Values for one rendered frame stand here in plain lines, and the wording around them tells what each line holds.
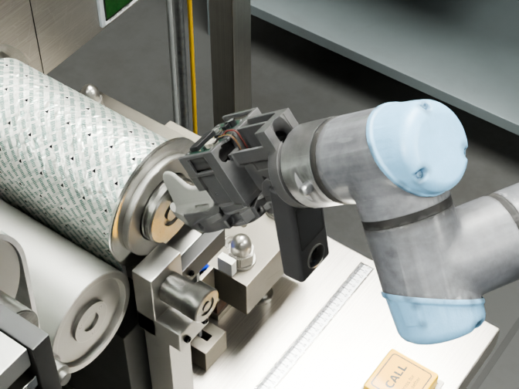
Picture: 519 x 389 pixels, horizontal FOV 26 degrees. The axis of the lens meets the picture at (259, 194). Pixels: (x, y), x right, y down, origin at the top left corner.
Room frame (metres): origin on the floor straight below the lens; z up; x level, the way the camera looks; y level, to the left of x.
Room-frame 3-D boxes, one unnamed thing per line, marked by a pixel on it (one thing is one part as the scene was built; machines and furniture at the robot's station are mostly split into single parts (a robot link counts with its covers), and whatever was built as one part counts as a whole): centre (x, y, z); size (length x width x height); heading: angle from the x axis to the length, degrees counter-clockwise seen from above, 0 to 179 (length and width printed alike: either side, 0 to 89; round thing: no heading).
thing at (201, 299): (0.70, 0.06, 1.18); 0.04 x 0.02 x 0.04; 144
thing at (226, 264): (0.86, 0.04, 1.04); 0.02 x 0.01 x 0.02; 54
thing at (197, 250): (0.80, 0.09, 1.14); 0.09 x 0.06 x 0.03; 144
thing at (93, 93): (1.14, 0.23, 1.05); 0.04 x 0.04 x 0.04
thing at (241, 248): (0.87, 0.02, 1.05); 0.04 x 0.04 x 0.04
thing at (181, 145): (0.78, 0.11, 1.25); 0.15 x 0.01 x 0.15; 144
